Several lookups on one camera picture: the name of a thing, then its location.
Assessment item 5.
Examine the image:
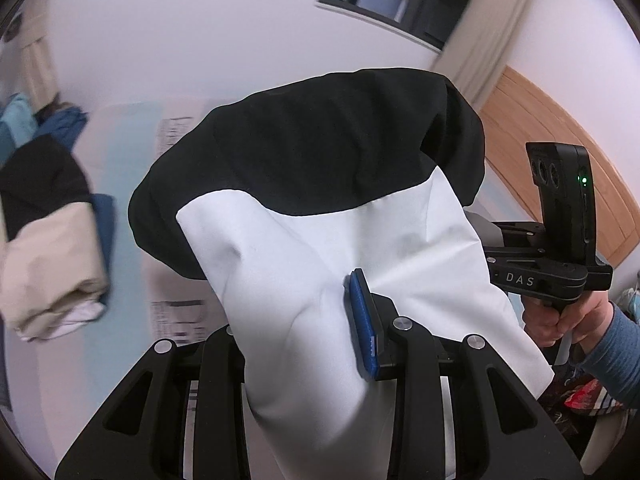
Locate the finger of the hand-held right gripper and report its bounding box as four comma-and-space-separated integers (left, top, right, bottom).
484, 221, 543, 261

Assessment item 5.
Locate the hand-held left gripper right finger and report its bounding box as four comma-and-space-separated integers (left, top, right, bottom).
347, 267, 586, 480

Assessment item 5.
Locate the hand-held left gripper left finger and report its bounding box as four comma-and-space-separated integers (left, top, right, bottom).
54, 325, 252, 480

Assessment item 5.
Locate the black and white jacket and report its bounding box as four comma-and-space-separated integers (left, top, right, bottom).
127, 67, 555, 480

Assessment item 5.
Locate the person's right forearm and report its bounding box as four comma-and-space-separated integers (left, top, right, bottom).
580, 302, 640, 407

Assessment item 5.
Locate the person's right hand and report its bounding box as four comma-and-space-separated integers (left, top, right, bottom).
520, 292, 618, 356

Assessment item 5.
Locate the white and teal object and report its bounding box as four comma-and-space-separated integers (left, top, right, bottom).
617, 270, 640, 322

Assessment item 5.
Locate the pastel striped bed sheet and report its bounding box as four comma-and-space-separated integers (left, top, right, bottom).
0, 101, 256, 480

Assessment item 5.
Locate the red patterned bag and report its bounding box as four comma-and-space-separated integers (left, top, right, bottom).
562, 377, 626, 415

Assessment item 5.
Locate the dark blue cloth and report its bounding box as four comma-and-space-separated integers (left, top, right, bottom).
89, 192, 117, 306

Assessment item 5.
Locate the beige curtain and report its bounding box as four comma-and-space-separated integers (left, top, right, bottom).
431, 0, 543, 116

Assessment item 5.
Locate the folded black and beige jacket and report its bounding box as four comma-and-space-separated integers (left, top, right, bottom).
0, 135, 108, 343

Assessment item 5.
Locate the light blue garment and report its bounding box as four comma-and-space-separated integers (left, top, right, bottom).
0, 92, 40, 161

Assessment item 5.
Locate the beige cloth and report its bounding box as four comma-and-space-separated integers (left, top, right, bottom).
0, 5, 60, 111

